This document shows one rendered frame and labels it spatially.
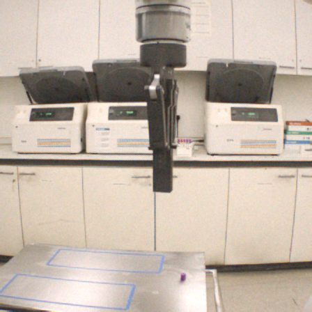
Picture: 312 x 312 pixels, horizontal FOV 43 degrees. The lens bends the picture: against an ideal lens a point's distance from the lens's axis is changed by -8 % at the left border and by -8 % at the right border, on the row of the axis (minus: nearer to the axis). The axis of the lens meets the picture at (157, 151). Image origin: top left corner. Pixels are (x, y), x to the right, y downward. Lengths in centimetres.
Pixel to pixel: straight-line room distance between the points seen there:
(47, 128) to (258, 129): 149
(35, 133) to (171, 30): 248
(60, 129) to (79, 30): 81
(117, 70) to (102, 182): 83
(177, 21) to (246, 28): 260
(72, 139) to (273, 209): 152
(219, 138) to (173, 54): 228
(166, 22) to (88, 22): 265
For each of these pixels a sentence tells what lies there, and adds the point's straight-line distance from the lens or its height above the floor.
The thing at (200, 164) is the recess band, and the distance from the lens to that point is 295.
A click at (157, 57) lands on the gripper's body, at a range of 64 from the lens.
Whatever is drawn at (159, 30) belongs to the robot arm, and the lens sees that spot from 63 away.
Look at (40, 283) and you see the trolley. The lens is 115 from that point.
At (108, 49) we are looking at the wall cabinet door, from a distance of 321.
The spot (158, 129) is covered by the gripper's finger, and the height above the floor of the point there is 126.
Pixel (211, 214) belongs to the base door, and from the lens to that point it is 298.
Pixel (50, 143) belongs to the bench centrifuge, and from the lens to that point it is 302.
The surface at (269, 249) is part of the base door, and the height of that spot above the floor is 20.
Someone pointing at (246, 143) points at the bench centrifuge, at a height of 99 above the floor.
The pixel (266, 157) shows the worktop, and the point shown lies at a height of 89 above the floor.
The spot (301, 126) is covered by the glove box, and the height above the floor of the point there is 109.
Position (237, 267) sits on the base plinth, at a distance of 321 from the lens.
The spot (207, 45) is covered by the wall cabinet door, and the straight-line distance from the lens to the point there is 318.
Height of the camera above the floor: 131
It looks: 8 degrees down
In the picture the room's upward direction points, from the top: straight up
